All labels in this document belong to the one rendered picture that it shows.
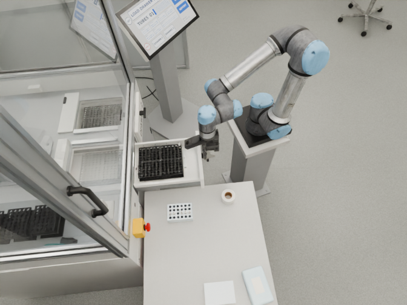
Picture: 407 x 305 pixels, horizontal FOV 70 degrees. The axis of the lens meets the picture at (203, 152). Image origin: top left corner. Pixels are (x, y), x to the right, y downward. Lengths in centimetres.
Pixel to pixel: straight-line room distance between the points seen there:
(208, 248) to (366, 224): 144
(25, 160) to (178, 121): 215
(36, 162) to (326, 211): 213
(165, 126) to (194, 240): 145
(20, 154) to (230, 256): 106
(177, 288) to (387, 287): 153
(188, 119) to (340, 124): 140
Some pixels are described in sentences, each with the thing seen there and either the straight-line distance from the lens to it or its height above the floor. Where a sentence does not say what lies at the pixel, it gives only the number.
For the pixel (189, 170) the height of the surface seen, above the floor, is 84.
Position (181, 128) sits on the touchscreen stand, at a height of 4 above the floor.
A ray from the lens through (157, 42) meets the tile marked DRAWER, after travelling 193.
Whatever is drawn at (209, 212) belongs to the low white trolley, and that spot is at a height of 76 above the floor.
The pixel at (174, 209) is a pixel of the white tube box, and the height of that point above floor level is 79.
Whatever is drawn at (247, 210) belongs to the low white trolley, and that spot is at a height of 76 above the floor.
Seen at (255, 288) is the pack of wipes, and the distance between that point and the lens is 138.
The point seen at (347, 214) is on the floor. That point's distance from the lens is 251.
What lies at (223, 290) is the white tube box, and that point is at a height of 81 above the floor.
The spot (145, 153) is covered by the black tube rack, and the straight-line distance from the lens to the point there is 156.
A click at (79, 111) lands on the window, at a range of 94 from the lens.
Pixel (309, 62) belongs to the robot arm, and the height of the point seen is 140.
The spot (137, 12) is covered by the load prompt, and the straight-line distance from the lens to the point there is 193.
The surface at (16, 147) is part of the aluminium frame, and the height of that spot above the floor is 175.
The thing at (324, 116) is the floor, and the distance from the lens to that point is 294.
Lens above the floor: 217
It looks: 59 degrees down
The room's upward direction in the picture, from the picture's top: 4 degrees counter-clockwise
